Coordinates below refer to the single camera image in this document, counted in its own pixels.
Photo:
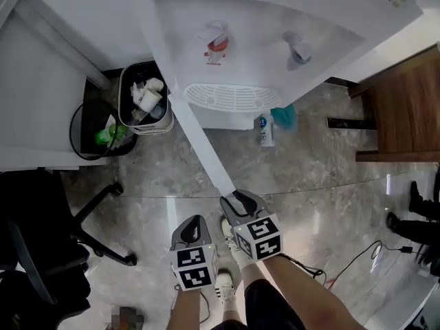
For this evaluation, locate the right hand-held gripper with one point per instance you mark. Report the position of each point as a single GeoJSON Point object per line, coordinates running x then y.
{"type": "Point", "coordinates": [261, 237]}

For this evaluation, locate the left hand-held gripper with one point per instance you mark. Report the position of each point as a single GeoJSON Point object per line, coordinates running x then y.
{"type": "Point", "coordinates": [194, 266]}

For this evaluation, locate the white water dispenser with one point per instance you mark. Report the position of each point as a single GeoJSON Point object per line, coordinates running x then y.
{"type": "Point", "coordinates": [261, 46]}

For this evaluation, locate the person's left forearm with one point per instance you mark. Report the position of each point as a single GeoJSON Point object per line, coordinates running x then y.
{"type": "Point", "coordinates": [187, 309]}

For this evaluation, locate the person's right forearm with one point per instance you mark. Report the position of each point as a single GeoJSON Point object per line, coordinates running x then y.
{"type": "Point", "coordinates": [309, 297]}

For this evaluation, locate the dark wooden cabinet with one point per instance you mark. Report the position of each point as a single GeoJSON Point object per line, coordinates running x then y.
{"type": "Point", "coordinates": [405, 108]}

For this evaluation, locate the person's white right sneaker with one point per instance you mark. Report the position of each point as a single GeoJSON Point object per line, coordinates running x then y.
{"type": "Point", "coordinates": [229, 241]}

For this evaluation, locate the person's white sneaker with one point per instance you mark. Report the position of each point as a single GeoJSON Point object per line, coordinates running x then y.
{"type": "Point", "coordinates": [229, 241]}
{"type": "Point", "coordinates": [224, 284]}

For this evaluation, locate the person's white left sneaker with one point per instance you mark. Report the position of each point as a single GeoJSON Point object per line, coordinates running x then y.
{"type": "Point", "coordinates": [224, 284]}

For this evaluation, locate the person's right leg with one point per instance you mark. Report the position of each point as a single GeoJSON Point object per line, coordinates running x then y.
{"type": "Point", "coordinates": [252, 273]}

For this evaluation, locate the person's leg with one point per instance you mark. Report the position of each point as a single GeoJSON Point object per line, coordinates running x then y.
{"type": "Point", "coordinates": [252, 273]}
{"type": "Point", "coordinates": [231, 313]}

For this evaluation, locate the white bottle with blue label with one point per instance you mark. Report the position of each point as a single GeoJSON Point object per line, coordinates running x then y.
{"type": "Point", "coordinates": [265, 131]}

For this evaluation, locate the person's left leg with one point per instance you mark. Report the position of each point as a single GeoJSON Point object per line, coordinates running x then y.
{"type": "Point", "coordinates": [231, 313]}

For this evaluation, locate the person's black shorts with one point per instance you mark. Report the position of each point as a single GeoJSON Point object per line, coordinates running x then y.
{"type": "Point", "coordinates": [268, 308]}

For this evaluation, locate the teal cloth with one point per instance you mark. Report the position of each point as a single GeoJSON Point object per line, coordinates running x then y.
{"type": "Point", "coordinates": [285, 115]}

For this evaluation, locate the white drip tray grille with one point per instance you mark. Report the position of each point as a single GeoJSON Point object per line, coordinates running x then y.
{"type": "Point", "coordinates": [233, 96]}

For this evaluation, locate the white bin with black liner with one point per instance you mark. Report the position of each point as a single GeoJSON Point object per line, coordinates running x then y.
{"type": "Point", "coordinates": [146, 119]}

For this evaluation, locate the green plastic bottle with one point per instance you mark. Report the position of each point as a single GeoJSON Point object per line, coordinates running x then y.
{"type": "Point", "coordinates": [108, 134]}

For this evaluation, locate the white paper cup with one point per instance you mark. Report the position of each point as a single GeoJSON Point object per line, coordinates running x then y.
{"type": "Point", "coordinates": [150, 100]}

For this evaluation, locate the black office chair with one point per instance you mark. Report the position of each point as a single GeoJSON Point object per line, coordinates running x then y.
{"type": "Point", "coordinates": [38, 239]}

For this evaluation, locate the crumpled white tissue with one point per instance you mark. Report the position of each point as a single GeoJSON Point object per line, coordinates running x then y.
{"type": "Point", "coordinates": [153, 82]}

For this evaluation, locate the white desk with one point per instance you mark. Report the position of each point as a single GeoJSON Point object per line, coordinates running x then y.
{"type": "Point", "coordinates": [38, 81]}

